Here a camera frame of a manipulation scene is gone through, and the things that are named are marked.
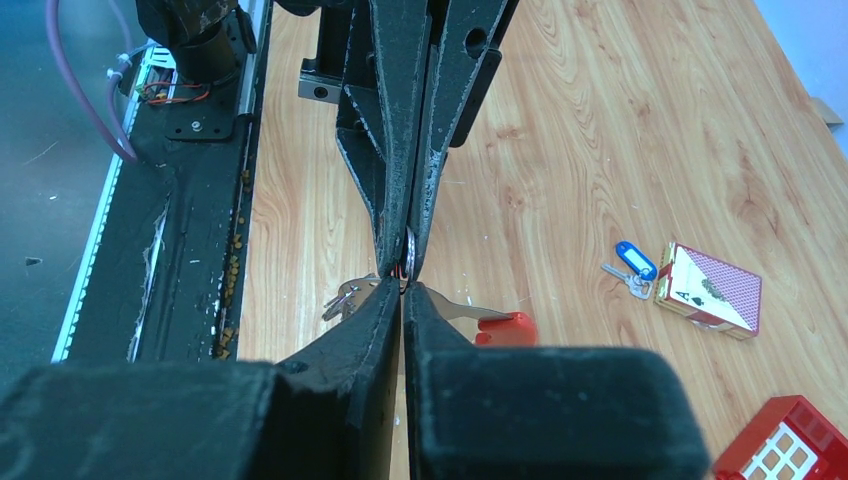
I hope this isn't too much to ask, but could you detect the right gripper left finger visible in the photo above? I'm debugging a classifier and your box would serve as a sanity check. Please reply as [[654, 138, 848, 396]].
[[1, 278, 401, 479]]

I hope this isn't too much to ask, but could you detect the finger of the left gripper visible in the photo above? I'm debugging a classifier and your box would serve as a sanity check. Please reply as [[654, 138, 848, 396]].
[[407, 1, 507, 279], [336, 1, 430, 276]]

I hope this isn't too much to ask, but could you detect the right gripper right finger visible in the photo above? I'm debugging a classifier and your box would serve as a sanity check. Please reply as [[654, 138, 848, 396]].
[[403, 282, 710, 479]]

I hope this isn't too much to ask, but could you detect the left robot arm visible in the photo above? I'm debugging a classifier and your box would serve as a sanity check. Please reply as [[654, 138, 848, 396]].
[[136, 1, 516, 281]]

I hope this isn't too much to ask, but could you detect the blue tag key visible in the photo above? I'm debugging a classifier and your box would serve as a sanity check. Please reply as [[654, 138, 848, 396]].
[[601, 241, 659, 300]]

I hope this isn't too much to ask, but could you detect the playing card box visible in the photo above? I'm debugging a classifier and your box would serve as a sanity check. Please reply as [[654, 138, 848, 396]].
[[654, 242, 763, 340]]

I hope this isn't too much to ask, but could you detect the red window brick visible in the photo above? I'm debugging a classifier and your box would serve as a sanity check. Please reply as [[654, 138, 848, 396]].
[[712, 395, 847, 479]]

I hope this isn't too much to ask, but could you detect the white slotted cable duct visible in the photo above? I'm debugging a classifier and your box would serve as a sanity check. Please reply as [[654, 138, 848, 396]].
[[51, 42, 175, 364]]

